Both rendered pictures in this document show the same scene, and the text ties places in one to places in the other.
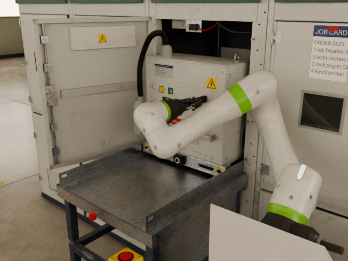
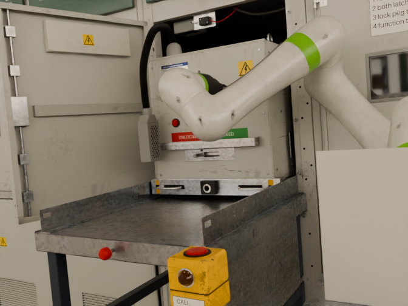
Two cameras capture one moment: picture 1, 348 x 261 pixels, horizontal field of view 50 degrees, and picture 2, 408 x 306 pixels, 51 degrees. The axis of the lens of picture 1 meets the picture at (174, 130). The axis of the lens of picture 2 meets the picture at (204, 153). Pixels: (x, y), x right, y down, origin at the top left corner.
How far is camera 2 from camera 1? 0.62 m
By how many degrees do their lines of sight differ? 18
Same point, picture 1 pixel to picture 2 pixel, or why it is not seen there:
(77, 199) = (74, 240)
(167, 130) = (212, 97)
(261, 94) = (329, 39)
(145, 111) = (177, 73)
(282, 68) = not seen: hidden behind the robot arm
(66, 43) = (39, 42)
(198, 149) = (235, 166)
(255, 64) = not seen: hidden behind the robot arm
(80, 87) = (61, 104)
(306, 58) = (363, 14)
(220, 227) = (339, 186)
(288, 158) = (380, 119)
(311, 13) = not seen: outside the picture
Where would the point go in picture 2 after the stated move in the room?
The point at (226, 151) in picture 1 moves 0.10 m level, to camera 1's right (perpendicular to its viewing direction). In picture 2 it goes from (275, 159) to (303, 156)
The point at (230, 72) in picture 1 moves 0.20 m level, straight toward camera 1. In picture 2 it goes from (268, 50) to (280, 38)
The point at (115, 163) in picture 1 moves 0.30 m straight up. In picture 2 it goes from (118, 207) to (110, 124)
